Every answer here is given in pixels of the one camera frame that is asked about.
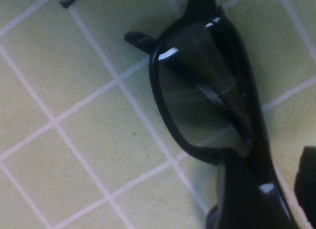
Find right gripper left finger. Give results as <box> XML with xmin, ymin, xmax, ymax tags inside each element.
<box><xmin>205</xmin><ymin>205</ymin><xmax>223</xmax><ymax>229</ymax></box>

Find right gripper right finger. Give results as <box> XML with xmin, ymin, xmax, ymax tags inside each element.
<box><xmin>294</xmin><ymin>146</ymin><xmax>316</xmax><ymax>216</ymax></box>

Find black framed glasses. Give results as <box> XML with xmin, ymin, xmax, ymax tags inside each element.
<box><xmin>123</xmin><ymin>0</ymin><xmax>301</xmax><ymax>229</ymax></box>

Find black glasses case box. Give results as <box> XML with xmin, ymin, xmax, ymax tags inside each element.
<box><xmin>59</xmin><ymin>0</ymin><xmax>84</xmax><ymax>9</ymax></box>

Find green white-grid tablecloth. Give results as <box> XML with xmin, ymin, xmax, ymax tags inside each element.
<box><xmin>0</xmin><ymin>0</ymin><xmax>316</xmax><ymax>229</ymax></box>

